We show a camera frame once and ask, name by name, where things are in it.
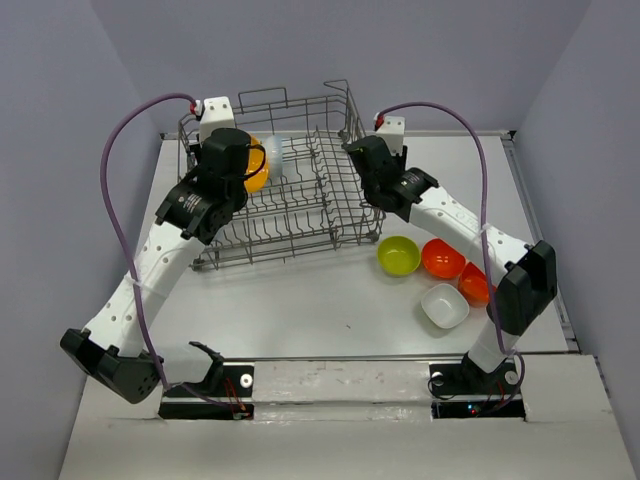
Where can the orange square plastic bowl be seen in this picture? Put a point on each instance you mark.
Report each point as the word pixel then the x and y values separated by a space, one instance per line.
pixel 472 285

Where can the green plastic bowl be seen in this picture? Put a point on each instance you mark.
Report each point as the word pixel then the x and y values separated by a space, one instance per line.
pixel 398 255

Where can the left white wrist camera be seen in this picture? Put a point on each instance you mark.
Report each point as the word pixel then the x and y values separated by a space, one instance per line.
pixel 212 113

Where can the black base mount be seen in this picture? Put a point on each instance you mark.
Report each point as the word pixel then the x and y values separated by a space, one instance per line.
pixel 229 399
pixel 456 397

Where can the grey wire dish rack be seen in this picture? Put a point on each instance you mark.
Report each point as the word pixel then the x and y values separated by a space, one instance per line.
pixel 316 204

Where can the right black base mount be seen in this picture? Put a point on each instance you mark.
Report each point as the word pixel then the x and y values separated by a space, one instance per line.
pixel 456 397

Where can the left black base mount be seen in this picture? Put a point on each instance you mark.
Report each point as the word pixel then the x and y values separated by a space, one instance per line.
pixel 229 399

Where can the white round bowl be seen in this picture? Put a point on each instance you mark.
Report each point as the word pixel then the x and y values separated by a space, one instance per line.
pixel 273 146

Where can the white square bowl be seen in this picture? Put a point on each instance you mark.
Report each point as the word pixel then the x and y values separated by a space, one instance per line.
pixel 445 306

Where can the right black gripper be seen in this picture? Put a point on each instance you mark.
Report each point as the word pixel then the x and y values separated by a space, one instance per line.
pixel 402 158

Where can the yellow plastic bowl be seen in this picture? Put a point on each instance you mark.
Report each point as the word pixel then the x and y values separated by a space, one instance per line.
pixel 258 167

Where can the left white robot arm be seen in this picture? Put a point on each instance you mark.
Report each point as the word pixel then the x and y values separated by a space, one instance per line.
pixel 112 347

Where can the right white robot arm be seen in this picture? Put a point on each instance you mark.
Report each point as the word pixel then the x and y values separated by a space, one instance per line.
pixel 523 276

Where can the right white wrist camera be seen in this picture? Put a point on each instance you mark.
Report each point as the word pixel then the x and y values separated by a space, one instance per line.
pixel 392 130

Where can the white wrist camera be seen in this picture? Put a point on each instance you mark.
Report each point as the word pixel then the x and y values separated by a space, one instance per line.
pixel 392 130
pixel 212 113

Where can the orange round plastic bowl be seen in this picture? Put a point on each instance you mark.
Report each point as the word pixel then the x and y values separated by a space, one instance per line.
pixel 441 260

